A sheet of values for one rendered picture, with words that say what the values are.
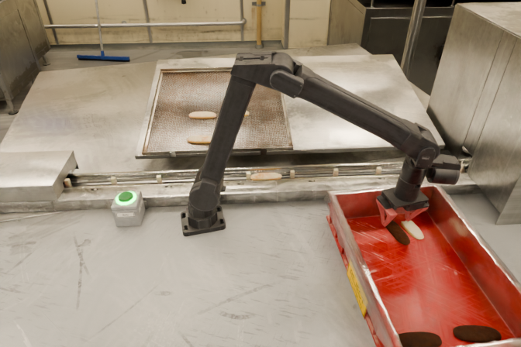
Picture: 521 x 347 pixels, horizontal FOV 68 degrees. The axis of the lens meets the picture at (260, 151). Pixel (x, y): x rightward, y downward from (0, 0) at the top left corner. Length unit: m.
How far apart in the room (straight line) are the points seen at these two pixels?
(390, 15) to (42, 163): 2.32
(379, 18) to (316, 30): 1.86
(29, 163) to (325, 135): 0.95
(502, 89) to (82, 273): 1.20
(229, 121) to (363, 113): 0.30
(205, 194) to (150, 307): 0.29
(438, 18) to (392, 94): 1.49
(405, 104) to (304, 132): 0.43
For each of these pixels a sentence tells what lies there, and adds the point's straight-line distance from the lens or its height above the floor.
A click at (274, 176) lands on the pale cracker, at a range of 1.22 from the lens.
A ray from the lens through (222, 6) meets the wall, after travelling 4.81.
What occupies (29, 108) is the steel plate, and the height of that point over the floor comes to 0.82.
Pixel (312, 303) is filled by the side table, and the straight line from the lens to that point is 0.97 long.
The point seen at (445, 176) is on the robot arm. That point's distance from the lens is 1.02.
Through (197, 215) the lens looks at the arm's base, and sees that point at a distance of 1.08.
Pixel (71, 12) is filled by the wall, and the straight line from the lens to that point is 5.17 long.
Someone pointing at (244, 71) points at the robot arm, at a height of 1.30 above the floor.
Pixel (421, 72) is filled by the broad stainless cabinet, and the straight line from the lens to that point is 3.16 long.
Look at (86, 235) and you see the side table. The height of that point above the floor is 0.82.
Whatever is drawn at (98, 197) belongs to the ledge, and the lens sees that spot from 1.24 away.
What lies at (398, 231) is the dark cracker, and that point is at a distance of 1.14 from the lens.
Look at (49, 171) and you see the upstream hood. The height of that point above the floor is 0.92.
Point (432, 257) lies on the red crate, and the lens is 1.12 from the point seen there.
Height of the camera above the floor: 1.61
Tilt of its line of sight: 34 degrees down
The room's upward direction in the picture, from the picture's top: straight up
